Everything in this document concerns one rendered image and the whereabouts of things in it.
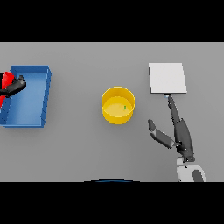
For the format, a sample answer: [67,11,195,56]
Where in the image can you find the pale square measuring scale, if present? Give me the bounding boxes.
[148,62,188,95]

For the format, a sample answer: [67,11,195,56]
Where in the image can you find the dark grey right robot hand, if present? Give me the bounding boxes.
[147,94,196,163]

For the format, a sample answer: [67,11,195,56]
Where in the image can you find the blue tray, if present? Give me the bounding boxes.
[0,65,53,129]

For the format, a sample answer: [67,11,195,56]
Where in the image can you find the yellow bowl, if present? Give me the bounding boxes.
[101,86,136,125]

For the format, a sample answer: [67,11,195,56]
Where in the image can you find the red beaker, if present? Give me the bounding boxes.
[0,71,16,109]

